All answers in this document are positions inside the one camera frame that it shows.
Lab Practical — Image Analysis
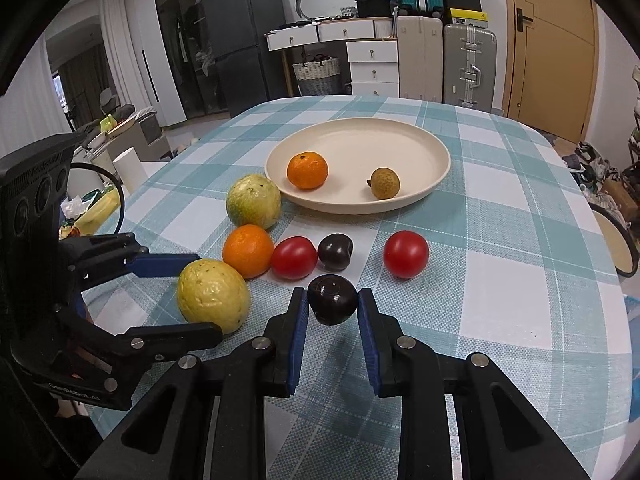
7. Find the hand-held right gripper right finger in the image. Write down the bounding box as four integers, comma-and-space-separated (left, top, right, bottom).
356, 287, 593, 480

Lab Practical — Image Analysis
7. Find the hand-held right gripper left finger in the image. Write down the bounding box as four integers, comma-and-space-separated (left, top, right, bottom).
87, 287, 308, 480

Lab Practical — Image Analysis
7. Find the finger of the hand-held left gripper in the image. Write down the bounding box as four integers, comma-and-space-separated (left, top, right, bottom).
75, 322, 223, 401
59, 232, 202, 288

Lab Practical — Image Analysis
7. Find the dark plum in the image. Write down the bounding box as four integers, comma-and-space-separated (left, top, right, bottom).
317, 233, 354, 271
307, 275, 359, 326

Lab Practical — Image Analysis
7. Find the red tomato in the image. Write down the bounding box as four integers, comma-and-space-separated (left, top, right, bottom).
383, 230, 430, 279
270, 236, 319, 281

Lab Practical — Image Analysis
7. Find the large orange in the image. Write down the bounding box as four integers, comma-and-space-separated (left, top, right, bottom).
222, 224, 275, 279

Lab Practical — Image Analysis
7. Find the green yellow passion fruit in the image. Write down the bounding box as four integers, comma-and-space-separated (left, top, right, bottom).
226, 174, 282, 231

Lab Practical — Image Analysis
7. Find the cream round plate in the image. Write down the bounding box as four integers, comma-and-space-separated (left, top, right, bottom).
264, 119, 452, 216

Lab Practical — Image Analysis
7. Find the yellow packet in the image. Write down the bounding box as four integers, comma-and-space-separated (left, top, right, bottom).
75, 187, 122, 236

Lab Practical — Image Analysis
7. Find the white paper roll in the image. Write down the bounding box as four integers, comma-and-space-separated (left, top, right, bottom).
112, 146, 149, 195

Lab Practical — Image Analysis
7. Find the grey box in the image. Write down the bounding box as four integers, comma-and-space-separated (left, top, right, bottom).
107, 107, 171, 161

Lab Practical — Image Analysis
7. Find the teal checkered tablecloth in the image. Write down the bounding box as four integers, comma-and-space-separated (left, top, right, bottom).
80, 95, 636, 480

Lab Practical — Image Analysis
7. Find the brown longan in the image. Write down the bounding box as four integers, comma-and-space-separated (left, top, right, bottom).
367, 167, 402, 201

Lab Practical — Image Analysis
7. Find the small mandarin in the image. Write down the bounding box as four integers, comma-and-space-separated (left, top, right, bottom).
286, 151, 329, 190

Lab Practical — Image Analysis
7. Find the white wardrobe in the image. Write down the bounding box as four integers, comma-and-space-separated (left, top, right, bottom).
127, 0, 183, 126

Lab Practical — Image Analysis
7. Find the white curtain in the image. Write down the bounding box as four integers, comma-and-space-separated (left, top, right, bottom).
97, 0, 133, 111

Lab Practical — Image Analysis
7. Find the dark glass cabinet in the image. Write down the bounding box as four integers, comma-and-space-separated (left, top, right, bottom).
150, 0, 206, 123

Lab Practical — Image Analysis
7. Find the woven laundry basket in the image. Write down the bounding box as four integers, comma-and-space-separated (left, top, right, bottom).
292, 55, 342, 97

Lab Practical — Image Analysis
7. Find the dark grey refrigerator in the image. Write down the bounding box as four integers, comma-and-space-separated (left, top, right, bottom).
200, 0, 288, 118

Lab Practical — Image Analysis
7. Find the black rimmed round stool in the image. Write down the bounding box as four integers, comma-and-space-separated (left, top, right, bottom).
590, 202, 640, 278

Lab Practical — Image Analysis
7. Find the white drawer desk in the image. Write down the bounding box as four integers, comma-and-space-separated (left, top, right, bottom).
265, 17, 399, 98

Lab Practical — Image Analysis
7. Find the pile of shoes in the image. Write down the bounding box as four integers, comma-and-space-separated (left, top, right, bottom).
562, 140, 626, 211

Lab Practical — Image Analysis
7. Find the beige suitcase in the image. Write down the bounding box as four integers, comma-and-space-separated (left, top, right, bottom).
396, 15, 444, 103

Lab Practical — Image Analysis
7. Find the silver suitcase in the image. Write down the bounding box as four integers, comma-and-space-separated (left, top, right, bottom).
443, 22, 497, 108

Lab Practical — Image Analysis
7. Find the shoe rack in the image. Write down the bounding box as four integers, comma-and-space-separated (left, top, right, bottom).
620, 65, 640, 201

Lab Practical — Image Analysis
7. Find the wooden door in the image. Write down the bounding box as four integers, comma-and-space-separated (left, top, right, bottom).
502, 0, 599, 146

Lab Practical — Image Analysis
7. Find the yellow black box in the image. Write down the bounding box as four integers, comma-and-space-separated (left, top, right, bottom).
448, 8, 488, 28

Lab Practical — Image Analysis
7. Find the black cable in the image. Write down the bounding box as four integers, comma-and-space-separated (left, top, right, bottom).
70, 161, 126, 236

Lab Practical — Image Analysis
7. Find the white oval frame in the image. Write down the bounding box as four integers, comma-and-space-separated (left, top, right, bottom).
296, 0, 366, 21

